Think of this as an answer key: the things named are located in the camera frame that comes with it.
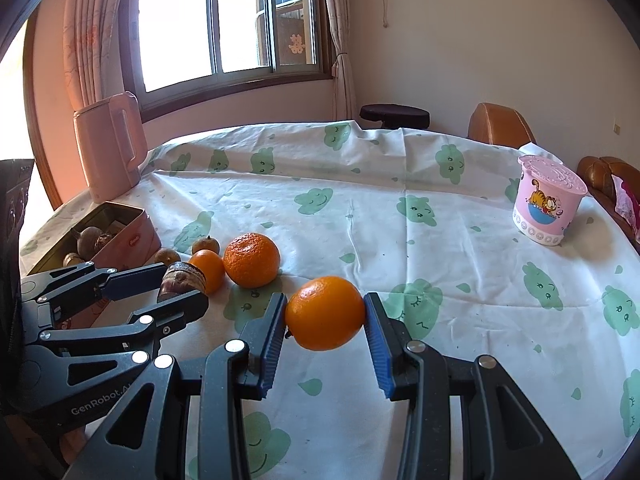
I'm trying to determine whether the brown leather sofa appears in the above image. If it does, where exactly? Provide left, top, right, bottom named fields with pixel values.
left=577, top=156, right=640, bottom=256

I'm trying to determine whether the pink floral cushion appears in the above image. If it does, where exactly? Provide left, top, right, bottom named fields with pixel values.
left=610, top=172, right=640, bottom=241

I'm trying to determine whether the pink cartoon cup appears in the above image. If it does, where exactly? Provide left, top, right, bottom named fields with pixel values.
left=512, top=155, right=588, bottom=247

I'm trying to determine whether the white green-printed tablecloth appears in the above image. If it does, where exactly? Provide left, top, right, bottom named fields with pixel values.
left=20, top=120, right=640, bottom=480

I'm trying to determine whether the pink electric kettle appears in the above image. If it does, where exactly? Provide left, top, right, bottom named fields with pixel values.
left=73, top=91, right=148, bottom=203

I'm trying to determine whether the brown leather armchair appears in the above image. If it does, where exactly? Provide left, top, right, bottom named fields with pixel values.
left=467, top=102, right=537, bottom=148

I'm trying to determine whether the pink floral curtain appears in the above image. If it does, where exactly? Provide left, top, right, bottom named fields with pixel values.
left=62, top=0, right=136, bottom=111
left=320, top=0, right=358, bottom=122

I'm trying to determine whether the brown framed window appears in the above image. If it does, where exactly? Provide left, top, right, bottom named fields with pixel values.
left=117, top=0, right=335, bottom=116

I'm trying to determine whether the large bumpy orange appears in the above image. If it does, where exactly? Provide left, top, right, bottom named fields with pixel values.
left=222, top=232, right=281, bottom=289

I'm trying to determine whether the pink metal tin box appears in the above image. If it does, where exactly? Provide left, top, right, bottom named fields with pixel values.
left=26, top=201, right=162, bottom=286

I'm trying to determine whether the small smooth orange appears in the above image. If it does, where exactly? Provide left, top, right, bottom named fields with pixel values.
left=284, top=276, right=367, bottom=352
left=187, top=249, right=227, bottom=295

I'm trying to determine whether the wooden door frame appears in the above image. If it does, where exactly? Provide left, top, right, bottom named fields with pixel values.
left=22, top=12, right=65, bottom=210

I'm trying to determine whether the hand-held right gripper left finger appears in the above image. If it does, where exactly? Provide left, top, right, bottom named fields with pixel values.
left=62, top=292, right=290, bottom=480

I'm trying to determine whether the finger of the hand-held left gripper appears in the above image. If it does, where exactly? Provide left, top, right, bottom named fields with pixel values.
left=20, top=261, right=168, bottom=320
left=37, top=292, right=210, bottom=355

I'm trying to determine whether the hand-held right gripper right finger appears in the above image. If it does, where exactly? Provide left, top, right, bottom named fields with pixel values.
left=362, top=291, right=583, bottom=480

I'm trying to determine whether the dark round stool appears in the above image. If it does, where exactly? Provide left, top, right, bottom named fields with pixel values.
left=359, top=104, right=431, bottom=131

